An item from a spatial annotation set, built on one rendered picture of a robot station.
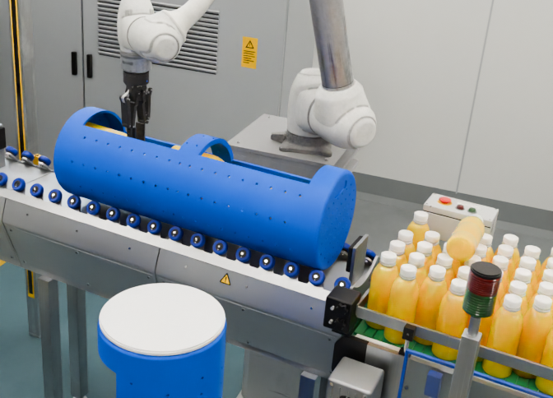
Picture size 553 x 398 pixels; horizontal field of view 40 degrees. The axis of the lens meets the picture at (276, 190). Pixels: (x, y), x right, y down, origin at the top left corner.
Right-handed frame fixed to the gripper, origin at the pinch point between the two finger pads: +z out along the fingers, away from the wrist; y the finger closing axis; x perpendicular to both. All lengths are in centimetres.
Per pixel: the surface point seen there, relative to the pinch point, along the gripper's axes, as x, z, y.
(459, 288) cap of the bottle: 104, 10, 17
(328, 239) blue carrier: 66, 14, 5
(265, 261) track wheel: 51, 23, 11
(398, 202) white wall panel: 15, 117, -264
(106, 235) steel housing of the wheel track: -2.8, 29.6, 11.5
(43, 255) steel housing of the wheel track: -30, 45, 10
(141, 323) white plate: 46, 16, 62
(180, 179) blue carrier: 23.9, 4.1, 12.4
